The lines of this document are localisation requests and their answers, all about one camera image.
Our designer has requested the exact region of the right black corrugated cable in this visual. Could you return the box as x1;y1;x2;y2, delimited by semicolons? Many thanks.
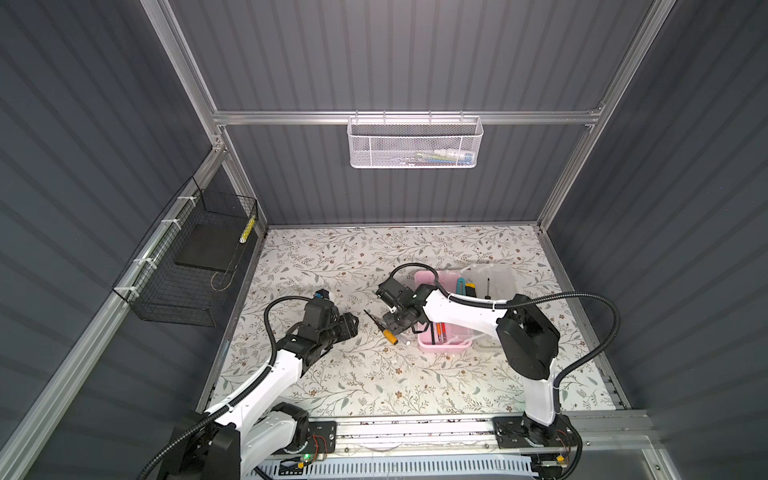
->
386;262;620;391

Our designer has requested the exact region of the left black corrugated cable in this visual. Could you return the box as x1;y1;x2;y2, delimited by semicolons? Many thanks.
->
136;295;313;480

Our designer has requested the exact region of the clear tool box lid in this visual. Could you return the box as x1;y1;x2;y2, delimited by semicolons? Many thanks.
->
458;262;520;352

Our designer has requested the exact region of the black corrugated cable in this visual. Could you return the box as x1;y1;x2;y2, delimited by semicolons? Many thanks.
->
386;262;620;391
136;295;313;480

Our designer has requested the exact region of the clear handled screwdriver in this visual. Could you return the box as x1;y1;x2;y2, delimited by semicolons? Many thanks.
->
398;330;416;347

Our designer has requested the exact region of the yellow handled screwdriver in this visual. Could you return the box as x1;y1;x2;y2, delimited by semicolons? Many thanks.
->
364;309;399;346

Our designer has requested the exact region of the horizontal aluminium frame bar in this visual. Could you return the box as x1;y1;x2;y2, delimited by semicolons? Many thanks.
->
212;110;601;126

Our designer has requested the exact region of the teal utility knife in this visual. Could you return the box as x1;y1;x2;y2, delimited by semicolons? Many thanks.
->
455;277;466;295

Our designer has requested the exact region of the black wire basket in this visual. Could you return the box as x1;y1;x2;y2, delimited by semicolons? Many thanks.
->
113;181;259;327

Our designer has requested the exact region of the pink tool box base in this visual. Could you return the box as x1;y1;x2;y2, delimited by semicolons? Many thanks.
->
417;270;475;354

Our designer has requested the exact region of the white wire mesh basket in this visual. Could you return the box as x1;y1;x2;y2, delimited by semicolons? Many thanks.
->
346;120;484;170

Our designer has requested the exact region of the black pad in basket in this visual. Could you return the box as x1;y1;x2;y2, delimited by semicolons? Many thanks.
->
174;224;241;273

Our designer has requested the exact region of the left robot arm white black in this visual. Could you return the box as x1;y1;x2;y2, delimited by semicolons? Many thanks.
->
138;289;359;479

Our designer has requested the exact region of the yellow tube in black basket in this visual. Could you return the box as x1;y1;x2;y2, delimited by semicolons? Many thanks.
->
239;216;256;244

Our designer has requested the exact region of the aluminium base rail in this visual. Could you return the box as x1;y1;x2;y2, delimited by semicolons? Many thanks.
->
173;413;649;457

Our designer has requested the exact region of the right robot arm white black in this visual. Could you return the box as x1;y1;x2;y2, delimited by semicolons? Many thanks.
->
376;278;562;429

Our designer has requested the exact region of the aluminium corner frame post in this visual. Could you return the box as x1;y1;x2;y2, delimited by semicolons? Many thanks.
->
140;0;269;234

